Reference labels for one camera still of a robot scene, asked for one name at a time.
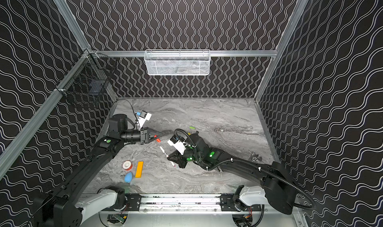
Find white pen pink accents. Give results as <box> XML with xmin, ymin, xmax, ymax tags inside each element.
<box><xmin>160</xmin><ymin>146</ymin><xmax>176</xmax><ymax>167</ymax></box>

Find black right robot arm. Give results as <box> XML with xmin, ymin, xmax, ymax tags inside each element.
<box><xmin>167</xmin><ymin>129</ymin><xmax>316</xmax><ymax>215</ymax></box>

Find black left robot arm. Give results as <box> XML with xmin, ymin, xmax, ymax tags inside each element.
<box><xmin>30</xmin><ymin>114</ymin><xmax>163</xmax><ymax>227</ymax></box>

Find red white tape roll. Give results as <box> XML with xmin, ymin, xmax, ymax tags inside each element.
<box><xmin>122</xmin><ymin>161</ymin><xmax>133</xmax><ymax>171</ymax></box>

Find yellow rectangular block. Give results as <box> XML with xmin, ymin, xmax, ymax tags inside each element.
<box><xmin>135</xmin><ymin>161</ymin><xmax>144</xmax><ymax>178</ymax></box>

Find blue egg-shaped sponge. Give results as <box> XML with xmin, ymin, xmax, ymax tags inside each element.
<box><xmin>124</xmin><ymin>172</ymin><xmax>133</xmax><ymax>183</ymax></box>

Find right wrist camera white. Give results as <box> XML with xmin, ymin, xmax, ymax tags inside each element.
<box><xmin>167</xmin><ymin>137</ymin><xmax>186</xmax><ymax>155</ymax></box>

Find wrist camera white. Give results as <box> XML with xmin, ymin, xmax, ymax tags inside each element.
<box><xmin>136</xmin><ymin>111</ymin><xmax>152</xmax><ymax>130</ymax></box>
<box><xmin>167</xmin><ymin>137</ymin><xmax>186</xmax><ymax>155</ymax></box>

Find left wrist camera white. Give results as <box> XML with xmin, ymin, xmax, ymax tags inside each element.
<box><xmin>136</xmin><ymin>111</ymin><xmax>152</xmax><ymax>130</ymax></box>

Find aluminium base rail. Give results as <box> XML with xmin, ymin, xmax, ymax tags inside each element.
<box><xmin>59</xmin><ymin>192</ymin><xmax>303</xmax><ymax>213</ymax></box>

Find white wire mesh basket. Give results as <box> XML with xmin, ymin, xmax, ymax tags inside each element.
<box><xmin>144</xmin><ymin>49</ymin><xmax>211</xmax><ymax>76</ymax></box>

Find orange handled metal tool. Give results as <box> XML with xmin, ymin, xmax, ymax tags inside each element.
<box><xmin>248</xmin><ymin>152</ymin><xmax>263</xmax><ymax>163</ymax></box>

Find black wire mesh basket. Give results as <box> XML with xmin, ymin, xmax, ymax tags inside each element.
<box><xmin>57</xmin><ymin>49</ymin><xmax>117</xmax><ymax>110</ymax></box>

